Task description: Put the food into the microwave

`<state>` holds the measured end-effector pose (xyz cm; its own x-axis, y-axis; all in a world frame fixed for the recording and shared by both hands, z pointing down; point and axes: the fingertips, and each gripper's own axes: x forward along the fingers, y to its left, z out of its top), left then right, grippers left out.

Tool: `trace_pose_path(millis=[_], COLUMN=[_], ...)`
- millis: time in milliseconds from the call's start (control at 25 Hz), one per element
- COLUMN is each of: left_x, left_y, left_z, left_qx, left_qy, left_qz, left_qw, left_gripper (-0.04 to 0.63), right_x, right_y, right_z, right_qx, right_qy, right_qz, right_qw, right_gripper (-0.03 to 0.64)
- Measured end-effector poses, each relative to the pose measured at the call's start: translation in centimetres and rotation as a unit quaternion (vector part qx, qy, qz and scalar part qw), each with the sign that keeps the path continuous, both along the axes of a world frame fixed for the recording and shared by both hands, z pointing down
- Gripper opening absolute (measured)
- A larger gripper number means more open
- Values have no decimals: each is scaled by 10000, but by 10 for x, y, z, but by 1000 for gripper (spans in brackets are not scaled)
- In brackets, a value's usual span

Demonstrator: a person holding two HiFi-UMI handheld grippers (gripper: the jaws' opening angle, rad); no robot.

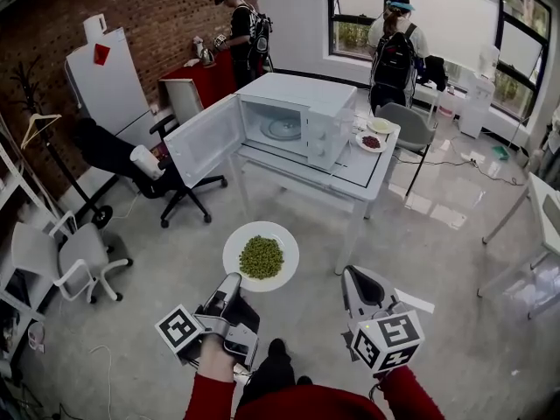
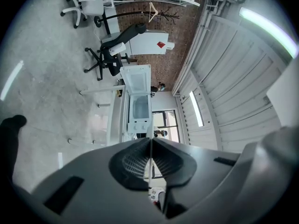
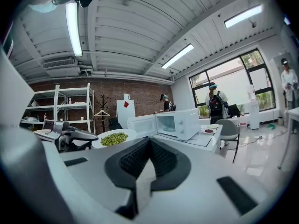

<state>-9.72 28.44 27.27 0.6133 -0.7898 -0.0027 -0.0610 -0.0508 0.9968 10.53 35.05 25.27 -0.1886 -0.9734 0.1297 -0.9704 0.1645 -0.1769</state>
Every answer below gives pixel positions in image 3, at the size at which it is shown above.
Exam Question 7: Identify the white fridge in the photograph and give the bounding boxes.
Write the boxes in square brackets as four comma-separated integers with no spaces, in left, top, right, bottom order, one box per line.
[116,99,136,129]

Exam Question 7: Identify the person's face mask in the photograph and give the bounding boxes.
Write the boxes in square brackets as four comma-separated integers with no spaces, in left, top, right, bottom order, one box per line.
[28,1,58,14]

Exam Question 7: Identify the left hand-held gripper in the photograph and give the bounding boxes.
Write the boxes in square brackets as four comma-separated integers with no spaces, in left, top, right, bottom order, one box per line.
[42,119,99,153]

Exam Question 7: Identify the white side table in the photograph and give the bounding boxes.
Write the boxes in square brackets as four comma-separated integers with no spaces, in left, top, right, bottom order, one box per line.
[278,107,299,169]

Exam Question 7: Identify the white water dispenser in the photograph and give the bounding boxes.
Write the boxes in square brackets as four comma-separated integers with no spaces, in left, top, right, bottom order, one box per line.
[245,84,261,131]

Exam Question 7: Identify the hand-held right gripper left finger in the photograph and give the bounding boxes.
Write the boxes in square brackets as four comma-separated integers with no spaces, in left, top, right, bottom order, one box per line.
[104,138,150,191]

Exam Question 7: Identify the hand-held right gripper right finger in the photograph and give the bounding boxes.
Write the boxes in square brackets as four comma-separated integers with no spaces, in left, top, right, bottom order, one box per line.
[149,138,192,191]

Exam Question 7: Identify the white ceiling pipe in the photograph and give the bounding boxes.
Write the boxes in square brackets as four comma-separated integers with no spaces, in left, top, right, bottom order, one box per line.
[79,70,175,84]

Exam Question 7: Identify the white microwave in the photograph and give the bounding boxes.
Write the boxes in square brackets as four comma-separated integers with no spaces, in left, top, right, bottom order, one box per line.
[127,108,201,141]

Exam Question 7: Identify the ceiling air conditioner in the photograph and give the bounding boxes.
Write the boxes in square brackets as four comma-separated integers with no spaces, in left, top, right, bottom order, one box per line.
[42,57,81,77]

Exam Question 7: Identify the black floor cable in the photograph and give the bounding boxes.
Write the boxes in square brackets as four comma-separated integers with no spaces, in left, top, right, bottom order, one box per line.
[238,129,289,149]

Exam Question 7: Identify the grey chair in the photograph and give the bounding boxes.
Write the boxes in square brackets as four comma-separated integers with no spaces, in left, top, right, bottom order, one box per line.
[215,119,241,164]

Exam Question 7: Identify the white shelf rack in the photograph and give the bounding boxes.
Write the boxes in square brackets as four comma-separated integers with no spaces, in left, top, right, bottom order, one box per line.
[20,83,97,135]

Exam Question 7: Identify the black office chair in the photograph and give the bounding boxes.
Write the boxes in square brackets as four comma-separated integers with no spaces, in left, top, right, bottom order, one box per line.
[108,118,123,132]

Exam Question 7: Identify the dark coat rack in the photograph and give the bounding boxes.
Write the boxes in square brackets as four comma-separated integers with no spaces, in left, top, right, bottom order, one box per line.
[99,93,110,135]

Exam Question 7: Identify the wooden clothes hanger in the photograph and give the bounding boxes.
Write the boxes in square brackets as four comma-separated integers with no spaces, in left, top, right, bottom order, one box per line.
[94,109,111,117]

